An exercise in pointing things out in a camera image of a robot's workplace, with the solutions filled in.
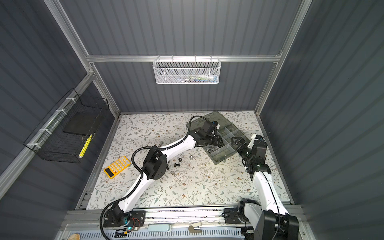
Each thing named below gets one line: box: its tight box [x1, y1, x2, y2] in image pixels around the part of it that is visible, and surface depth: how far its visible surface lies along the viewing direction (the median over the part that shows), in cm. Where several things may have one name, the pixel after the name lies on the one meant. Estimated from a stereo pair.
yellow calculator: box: [104, 156, 132, 179], surface depth 92 cm
